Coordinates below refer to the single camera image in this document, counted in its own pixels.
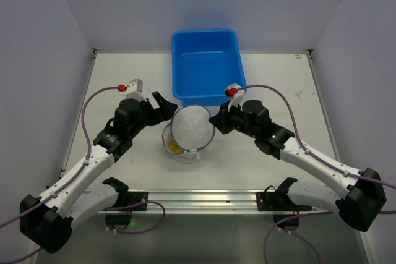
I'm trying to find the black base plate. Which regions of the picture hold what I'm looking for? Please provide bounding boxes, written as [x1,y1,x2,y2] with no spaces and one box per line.
[256,186,312,212]
[125,191,149,211]

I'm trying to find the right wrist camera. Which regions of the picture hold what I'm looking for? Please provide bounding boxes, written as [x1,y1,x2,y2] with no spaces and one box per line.
[225,83,246,111]

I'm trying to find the blue plastic bin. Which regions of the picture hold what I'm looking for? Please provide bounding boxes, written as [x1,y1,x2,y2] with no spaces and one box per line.
[171,28,246,106]

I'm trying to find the aluminium mounting rail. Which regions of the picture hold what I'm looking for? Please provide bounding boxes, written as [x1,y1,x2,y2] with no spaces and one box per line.
[115,184,339,215]

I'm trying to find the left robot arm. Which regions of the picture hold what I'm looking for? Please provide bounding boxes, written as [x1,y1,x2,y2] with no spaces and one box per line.
[19,91,178,253]

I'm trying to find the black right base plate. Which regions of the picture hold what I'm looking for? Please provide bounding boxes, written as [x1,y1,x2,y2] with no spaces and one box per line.
[256,186,312,212]

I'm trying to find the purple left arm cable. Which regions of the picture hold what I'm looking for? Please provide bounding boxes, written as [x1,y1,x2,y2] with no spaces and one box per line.
[0,86,165,264]

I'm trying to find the yellow bra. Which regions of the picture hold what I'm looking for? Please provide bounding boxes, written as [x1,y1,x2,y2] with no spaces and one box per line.
[166,138,184,155]

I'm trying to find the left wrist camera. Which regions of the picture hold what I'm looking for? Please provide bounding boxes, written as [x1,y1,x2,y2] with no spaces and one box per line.
[117,79,145,102]

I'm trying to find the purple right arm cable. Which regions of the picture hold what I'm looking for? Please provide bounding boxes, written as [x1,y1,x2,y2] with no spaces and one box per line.
[238,83,396,264]

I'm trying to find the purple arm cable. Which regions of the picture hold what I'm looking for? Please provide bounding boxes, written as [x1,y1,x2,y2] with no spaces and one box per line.
[238,83,396,264]
[0,86,165,264]

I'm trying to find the white mesh laundry bag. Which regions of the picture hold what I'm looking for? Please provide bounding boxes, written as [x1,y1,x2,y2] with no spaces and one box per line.
[162,105,215,164]

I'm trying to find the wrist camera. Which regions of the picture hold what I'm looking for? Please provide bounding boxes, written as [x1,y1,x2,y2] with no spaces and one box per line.
[225,83,246,111]
[117,79,145,102]

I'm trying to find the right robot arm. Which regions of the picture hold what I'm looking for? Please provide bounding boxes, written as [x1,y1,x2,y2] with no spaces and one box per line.
[209,100,387,232]

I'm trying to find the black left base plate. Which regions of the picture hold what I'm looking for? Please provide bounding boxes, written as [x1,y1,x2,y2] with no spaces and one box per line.
[125,191,149,211]

